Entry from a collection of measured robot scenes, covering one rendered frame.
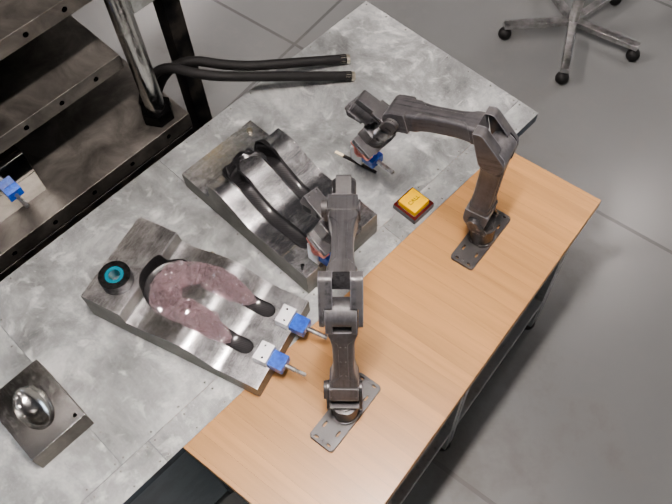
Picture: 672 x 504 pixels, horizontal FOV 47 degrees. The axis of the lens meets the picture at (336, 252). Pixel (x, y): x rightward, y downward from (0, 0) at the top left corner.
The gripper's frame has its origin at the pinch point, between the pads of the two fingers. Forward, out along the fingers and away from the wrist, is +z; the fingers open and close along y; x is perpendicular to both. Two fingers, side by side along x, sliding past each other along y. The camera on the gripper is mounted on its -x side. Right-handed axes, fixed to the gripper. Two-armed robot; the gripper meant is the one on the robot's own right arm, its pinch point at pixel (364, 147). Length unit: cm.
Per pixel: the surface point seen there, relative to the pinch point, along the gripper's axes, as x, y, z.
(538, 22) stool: 6, -149, 94
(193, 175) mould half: -25.5, 34.4, 22.2
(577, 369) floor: 107, -32, 53
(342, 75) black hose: -21.3, -21.5, 23.5
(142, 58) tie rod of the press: -58, 25, 17
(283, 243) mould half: 5.0, 33.1, 4.1
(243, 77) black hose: -39.1, 2.9, 24.6
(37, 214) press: -47, 71, 41
